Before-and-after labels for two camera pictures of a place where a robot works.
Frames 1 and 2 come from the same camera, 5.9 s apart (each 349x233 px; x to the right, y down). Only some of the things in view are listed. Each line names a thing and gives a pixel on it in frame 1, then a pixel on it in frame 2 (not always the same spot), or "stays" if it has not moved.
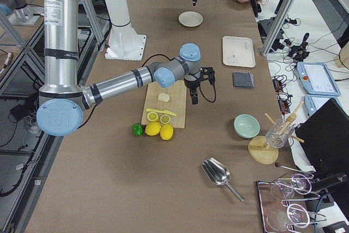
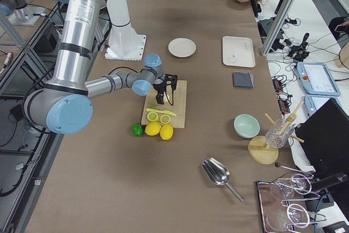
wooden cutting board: x=176 y=103 stays
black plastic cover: x=265 y=26 stays
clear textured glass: x=277 y=137 stays
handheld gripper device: x=299 y=53 stays
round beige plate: x=190 y=19 to x=182 y=47
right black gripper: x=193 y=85 to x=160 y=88
